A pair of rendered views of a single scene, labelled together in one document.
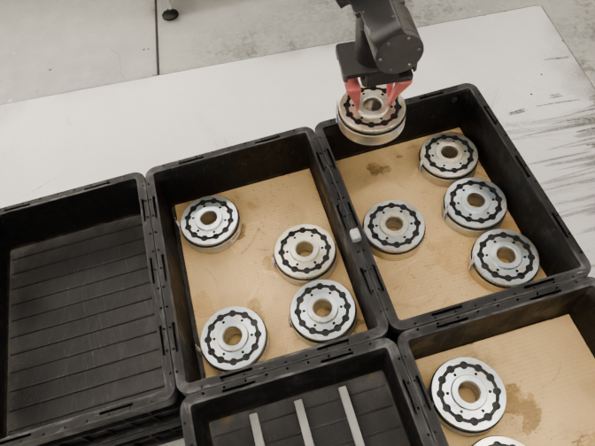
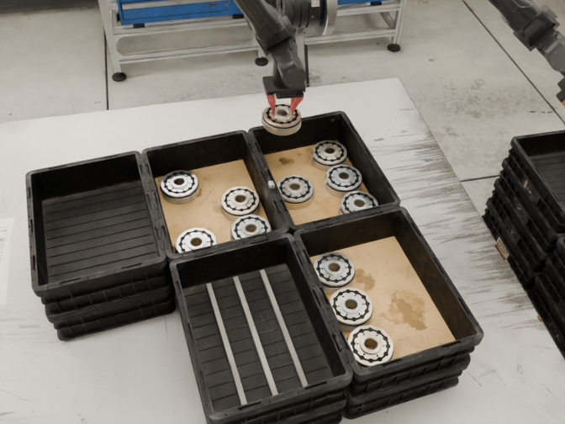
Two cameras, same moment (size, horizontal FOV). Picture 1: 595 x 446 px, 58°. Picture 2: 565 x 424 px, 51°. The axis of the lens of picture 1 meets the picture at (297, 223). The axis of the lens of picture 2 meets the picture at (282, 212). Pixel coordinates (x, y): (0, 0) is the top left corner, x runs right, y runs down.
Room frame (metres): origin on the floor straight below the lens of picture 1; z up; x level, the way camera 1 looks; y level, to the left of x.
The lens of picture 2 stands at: (-0.66, 0.13, 2.02)
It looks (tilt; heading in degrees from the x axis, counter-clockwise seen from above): 48 degrees down; 347
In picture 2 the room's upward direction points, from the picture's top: 2 degrees clockwise
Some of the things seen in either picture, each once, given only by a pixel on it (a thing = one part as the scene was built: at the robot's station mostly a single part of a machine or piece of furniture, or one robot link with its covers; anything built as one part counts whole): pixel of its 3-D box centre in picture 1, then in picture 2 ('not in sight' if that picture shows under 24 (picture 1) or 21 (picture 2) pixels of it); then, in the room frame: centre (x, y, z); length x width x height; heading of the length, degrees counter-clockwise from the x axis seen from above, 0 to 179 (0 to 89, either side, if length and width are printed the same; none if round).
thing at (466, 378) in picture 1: (468, 392); (334, 267); (0.17, -0.19, 0.86); 0.05 x 0.05 x 0.01
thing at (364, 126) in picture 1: (372, 107); (282, 114); (0.57, -0.14, 1.02); 0.10 x 0.10 x 0.01
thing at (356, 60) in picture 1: (376, 42); (284, 76); (0.57, -0.15, 1.15); 0.10 x 0.07 x 0.07; 90
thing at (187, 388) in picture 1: (255, 245); (211, 190); (0.42, 0.07, 0.92); 0.40 x 0.30 x 0.02; 7
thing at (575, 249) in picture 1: (437, 194); (319, 166); (0.46, -0.23, 0.92); 0.40 x 0.30 x 0.02; 7
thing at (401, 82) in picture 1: (382, 81); (287, 98); (0.57, -0.16, 1.07); 0.07 x 0.07 x 0.09; 0
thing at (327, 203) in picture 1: (259, 260); (212, 204); (0.42, 0.07, 0.87); 0.40 x 0.30 x 0.11; 7
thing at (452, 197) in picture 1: (475, 202); (343, 177); (0.47, -0.30, 0.86); 0.10 x 0.10 x 0.01
